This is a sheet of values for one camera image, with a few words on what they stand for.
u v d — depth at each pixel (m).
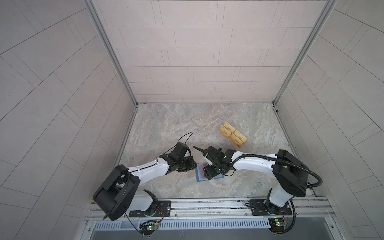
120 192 0.41
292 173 0.43
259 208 0.70
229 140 0.92
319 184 0.42
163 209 0.70
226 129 0.92
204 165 0.83
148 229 0.65
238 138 0.87
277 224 0.68
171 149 0.68
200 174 0.81
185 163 0.73
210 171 0.72
